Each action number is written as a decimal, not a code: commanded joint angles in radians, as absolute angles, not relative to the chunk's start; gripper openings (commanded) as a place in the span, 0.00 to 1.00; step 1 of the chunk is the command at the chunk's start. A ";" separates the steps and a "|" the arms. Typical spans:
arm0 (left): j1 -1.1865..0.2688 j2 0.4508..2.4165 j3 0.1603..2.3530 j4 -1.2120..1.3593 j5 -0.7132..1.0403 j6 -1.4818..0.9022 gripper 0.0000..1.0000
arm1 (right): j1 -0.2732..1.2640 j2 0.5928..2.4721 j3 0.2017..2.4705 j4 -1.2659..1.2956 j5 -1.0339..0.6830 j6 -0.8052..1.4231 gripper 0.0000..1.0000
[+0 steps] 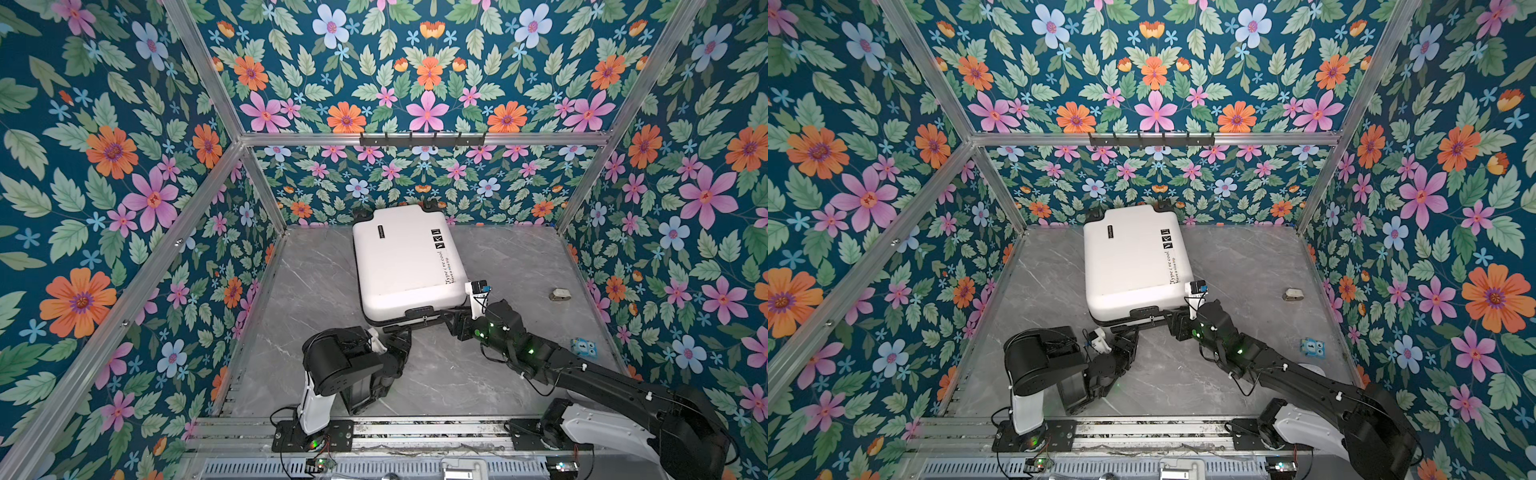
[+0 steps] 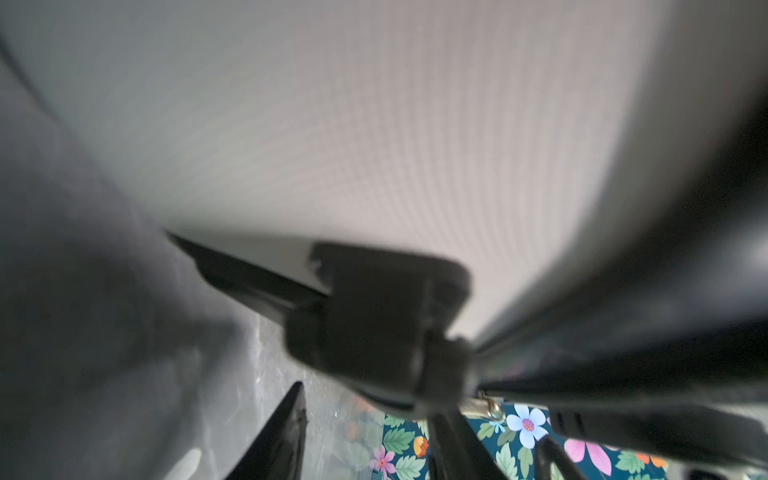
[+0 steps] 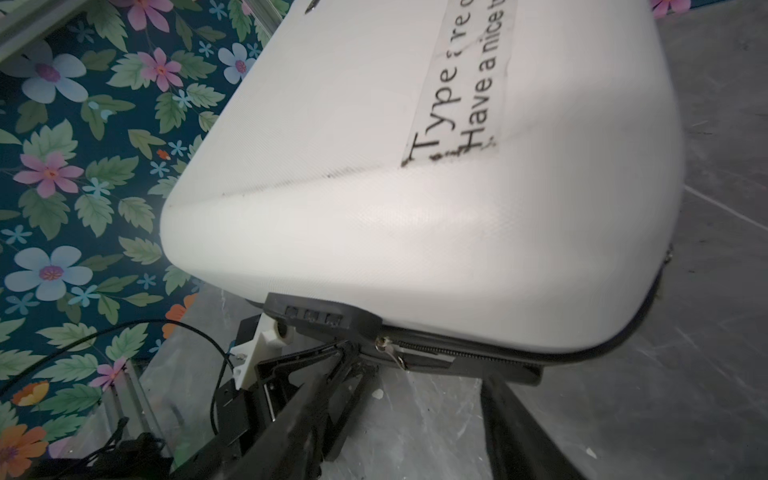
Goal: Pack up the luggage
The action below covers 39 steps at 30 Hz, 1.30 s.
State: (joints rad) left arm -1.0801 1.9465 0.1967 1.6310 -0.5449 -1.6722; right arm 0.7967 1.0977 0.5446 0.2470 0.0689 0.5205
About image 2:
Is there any white black suitcase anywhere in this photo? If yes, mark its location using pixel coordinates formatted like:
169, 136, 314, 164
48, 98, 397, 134
1, 1, 767, 470

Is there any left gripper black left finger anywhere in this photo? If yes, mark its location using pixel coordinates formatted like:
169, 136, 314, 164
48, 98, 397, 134
226, 381, 308, 480

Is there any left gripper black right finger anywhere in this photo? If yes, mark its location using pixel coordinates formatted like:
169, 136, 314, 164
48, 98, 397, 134
427, 410, 506, 480

